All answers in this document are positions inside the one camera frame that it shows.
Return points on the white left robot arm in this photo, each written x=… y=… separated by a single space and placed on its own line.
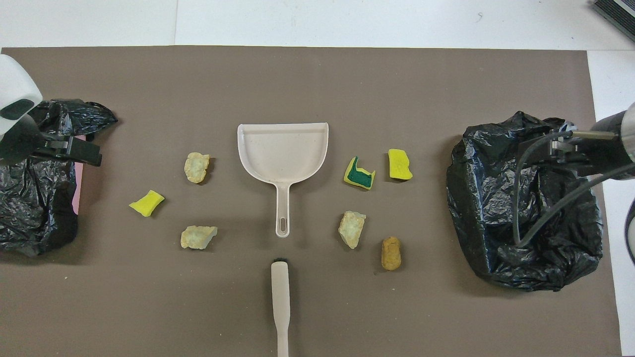
x=15 y=84

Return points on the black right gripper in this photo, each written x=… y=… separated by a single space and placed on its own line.
x=607 y=148

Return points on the pale beige sponge piece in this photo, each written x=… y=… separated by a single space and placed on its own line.
x=351 y=229
x=197 y=167
x=197 y=237

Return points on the yellow and green sponge piece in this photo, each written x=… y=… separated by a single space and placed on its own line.
x=358 y=174

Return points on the beige plastic dustpan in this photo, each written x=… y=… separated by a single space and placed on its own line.
x=283 y=153

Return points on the brown sponge piece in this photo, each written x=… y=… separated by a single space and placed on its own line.
x=391 y=253

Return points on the brown table mat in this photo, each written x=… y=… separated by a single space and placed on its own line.
x=317 y=84

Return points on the black ribbed device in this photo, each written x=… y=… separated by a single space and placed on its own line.
x=617 y=12

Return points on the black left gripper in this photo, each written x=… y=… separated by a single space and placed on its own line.
x=17 y=141

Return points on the pink bin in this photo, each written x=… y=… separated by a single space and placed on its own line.
x=77 y=198

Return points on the black trash bag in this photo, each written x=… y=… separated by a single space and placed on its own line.
x=496 y=198
x=30 y=208

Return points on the beige brush with black bristles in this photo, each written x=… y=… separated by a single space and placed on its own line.
x=280 y=292

